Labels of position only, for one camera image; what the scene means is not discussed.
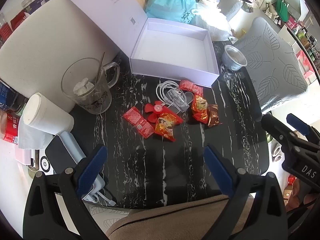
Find white toilet paper roll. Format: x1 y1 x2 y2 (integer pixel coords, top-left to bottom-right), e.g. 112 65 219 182
17 92 75 149

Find black phone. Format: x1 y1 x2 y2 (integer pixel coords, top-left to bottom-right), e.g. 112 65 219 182
45 135 83 175

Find lavender gift box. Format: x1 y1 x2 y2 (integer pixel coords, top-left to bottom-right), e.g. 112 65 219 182
61 0 220 88

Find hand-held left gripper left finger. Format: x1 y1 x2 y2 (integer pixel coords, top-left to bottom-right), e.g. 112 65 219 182
26 144 108 240

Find pink flat case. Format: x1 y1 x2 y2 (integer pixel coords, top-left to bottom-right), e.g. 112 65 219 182
14 146 38 167

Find red candy packet with figures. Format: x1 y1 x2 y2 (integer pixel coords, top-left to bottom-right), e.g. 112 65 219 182
153 113 183 142

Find large white rounded cover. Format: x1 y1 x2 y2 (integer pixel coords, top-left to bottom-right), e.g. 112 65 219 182
0 0 141 113

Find red snack packets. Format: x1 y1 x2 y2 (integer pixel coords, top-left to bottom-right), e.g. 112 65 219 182
0 11 33 43

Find dark jar with blue label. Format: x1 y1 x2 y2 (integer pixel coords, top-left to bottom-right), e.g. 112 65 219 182
0 79 28 117

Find tan cloth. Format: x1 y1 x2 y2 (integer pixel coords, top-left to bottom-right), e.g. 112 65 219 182
106 194 253 240

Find clear plastic holder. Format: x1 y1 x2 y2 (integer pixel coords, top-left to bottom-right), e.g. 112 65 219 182
165 88 194 113

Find red mini fan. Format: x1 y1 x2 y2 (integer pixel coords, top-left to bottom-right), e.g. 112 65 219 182
144 101 166 124

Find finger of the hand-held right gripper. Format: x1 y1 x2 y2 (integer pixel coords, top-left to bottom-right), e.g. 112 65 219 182
261 113 311 156
286 113 320 153

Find brown candy packet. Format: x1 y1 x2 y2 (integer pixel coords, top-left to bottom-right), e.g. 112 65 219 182
207 104 223 128

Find metal spoon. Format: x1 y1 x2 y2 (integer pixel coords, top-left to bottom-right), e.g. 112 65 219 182
93 51 106 86

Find teal drawstring bag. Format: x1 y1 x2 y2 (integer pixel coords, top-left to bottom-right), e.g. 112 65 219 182
145 0 197 26

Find small metal cup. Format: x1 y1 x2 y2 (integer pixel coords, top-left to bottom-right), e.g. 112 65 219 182
223 44 248 72

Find pair of slippers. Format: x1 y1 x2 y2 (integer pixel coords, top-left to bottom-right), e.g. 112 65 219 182
271 142 285 162

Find white cable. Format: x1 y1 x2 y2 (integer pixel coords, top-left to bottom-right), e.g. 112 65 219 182
156 80 181 105

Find crumpled white tissue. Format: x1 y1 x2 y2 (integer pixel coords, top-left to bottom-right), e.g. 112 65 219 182
73 78 95 96

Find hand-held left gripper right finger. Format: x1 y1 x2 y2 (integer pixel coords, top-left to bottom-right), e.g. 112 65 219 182
203 144 288 240

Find grey chair with black strap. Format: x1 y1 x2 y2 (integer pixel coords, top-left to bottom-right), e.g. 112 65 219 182
202 0 241 18

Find grey leaf pattern chair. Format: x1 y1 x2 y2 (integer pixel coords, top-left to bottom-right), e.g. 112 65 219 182
233 17 309 114

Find plastic jar with purple label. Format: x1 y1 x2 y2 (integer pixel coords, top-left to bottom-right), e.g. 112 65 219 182
21 0 51 16

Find person's right hand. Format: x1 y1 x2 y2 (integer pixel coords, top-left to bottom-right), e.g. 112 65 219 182
286 179 320 212

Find white plastic bag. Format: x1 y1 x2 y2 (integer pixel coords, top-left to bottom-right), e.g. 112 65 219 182
192 7 232 42

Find bottle with red label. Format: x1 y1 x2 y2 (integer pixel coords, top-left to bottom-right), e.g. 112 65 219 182
0 112 21 143

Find glass mug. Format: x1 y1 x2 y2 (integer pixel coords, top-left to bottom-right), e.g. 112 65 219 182
61 57 121 115

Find light blue power bank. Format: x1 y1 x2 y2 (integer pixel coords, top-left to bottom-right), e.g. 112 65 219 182
58 132 117 206

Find red and gold candy packet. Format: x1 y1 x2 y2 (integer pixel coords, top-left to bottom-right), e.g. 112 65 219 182
191 95 209 124

